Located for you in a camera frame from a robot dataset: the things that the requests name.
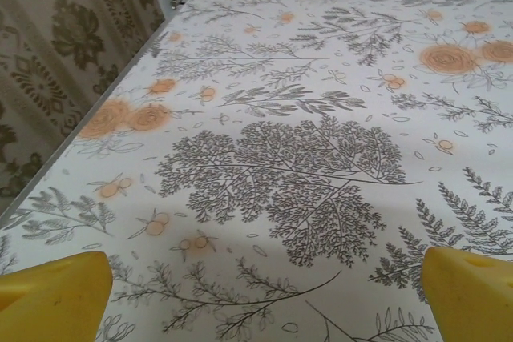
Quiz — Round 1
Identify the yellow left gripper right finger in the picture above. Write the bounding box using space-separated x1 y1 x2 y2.
423 246 513 342

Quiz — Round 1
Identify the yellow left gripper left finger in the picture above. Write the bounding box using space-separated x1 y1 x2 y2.
0 251 113 342

